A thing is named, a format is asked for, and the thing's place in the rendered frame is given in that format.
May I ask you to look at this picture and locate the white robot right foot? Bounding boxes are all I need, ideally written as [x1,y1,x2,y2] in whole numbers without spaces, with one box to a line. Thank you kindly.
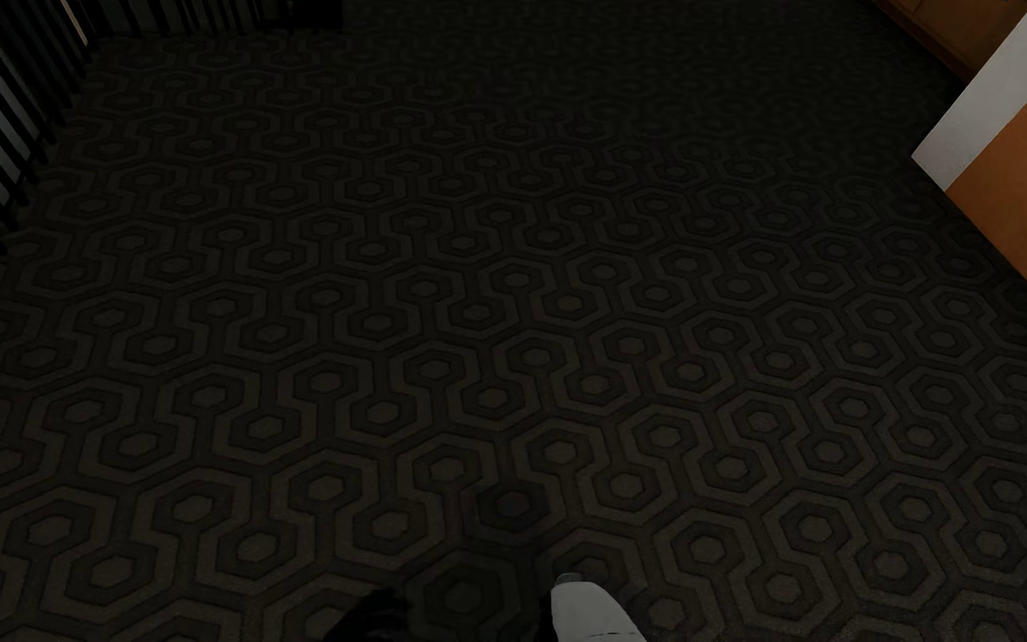
[550,575,648,642]

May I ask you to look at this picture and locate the black robot left foot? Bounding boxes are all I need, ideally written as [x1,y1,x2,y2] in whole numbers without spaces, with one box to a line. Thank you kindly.
[322,588,417,642]

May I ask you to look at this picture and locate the orange wooden door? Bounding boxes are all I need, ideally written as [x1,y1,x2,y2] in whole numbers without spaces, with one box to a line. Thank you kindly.
[870,0,1027,83]

